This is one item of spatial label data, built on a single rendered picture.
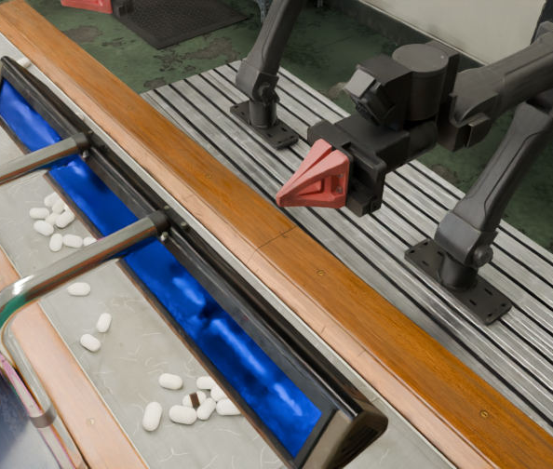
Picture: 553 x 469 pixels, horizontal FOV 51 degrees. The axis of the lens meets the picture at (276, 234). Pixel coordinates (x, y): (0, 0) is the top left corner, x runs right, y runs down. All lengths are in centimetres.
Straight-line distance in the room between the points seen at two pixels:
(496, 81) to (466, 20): 224
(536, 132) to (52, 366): 76
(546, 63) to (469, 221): 27
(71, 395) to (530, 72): 72
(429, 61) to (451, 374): 43
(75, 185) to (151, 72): 243
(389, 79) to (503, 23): 231
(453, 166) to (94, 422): 193
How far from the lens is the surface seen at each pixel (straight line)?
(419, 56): 64
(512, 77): 78
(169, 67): 307
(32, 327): 93
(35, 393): 57
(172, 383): 83
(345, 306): 89
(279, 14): 128
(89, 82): 145
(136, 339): 90
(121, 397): 85
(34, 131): 72
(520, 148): 93
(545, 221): 233
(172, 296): 51
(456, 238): 96
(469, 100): 71
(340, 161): 59
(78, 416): 83
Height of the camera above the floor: 146
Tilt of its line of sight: 45 degrees down
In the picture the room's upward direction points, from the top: straight up
